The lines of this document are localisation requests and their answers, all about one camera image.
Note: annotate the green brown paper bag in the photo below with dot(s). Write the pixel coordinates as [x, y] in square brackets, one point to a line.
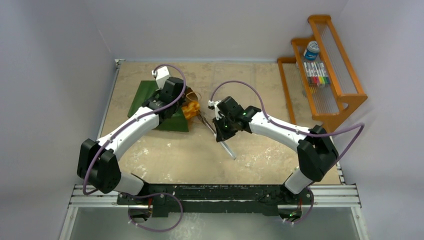
[176, 118]

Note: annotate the orange braided fake bread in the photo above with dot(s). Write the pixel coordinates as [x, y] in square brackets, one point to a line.
[191, 109]

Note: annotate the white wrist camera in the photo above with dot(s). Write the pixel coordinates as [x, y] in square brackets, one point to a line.
[213, 105]
[160, 76]

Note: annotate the blue white jar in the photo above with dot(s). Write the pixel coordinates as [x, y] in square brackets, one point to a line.
[311, 51]

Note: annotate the orange wooden rack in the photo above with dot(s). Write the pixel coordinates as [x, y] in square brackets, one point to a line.
[330, 105]

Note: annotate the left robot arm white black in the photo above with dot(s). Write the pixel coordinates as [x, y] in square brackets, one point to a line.
[98, 159]

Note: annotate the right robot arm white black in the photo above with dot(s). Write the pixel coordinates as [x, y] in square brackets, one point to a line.
[316, 155]

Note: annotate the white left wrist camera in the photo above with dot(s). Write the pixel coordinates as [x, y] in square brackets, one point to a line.
[160, 76]

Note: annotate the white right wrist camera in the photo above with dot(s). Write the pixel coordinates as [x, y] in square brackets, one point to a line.
[213, 105]

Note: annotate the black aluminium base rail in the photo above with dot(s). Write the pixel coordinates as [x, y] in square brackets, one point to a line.
[266, 199]

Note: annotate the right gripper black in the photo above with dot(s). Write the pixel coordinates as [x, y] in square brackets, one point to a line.
[220, 127]

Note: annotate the set of coloured markers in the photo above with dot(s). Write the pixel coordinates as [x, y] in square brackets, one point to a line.
[316, 74]

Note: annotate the clear plastic tray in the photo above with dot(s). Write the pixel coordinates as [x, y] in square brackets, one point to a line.
[234, 71]

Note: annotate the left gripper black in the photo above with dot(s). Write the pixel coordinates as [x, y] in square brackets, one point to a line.
[181, 101]

